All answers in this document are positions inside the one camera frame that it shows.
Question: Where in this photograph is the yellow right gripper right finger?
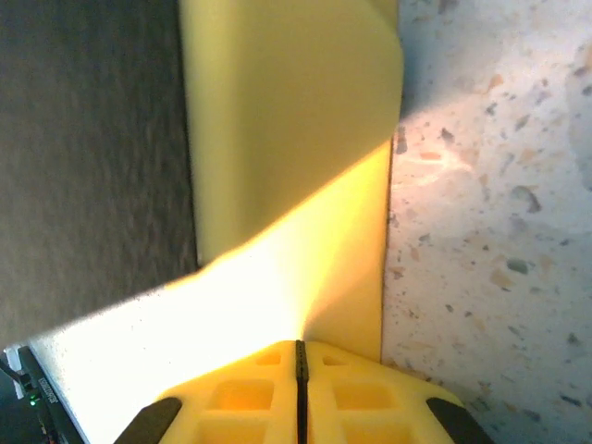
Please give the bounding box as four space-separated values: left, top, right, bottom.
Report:
300 339 494 444

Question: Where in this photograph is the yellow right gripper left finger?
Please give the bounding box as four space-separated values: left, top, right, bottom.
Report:
117 339 302 444

